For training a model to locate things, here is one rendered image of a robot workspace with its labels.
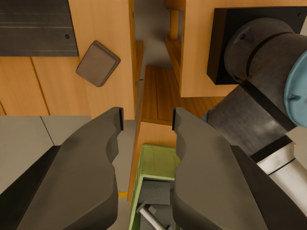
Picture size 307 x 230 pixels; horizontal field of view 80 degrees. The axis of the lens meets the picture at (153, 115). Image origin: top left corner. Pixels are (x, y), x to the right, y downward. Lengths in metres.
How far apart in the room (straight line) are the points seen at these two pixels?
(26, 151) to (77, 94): 1.69
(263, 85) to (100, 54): 0.36
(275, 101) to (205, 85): 0.32
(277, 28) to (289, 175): 0.27
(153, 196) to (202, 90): 0.49
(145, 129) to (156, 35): 0.83
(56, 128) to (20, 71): 1.30
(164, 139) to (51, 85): 0.46
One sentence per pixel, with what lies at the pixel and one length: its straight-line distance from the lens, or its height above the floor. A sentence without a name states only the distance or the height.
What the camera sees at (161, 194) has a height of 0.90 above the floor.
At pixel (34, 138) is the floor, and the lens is 2.10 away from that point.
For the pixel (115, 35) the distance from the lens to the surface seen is 0.51.
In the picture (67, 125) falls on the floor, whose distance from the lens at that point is 1.85.
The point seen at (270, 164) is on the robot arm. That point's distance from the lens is 0.34.
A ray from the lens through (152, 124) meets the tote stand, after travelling 0.73.
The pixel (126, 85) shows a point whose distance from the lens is 0.54.
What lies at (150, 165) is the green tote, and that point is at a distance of 0.71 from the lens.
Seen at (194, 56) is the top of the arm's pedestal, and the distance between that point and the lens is 0.58.
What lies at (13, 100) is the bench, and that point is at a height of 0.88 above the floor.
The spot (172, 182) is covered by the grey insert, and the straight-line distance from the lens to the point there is 0.88.
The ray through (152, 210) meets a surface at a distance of 0.84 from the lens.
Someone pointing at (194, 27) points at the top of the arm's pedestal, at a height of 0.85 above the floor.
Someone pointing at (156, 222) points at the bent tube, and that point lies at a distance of 0.85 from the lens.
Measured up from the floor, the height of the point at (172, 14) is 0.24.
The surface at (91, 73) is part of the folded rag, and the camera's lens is 0.52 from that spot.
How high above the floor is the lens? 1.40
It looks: 59 degrees down
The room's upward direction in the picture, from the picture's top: 179 degrees clockwise
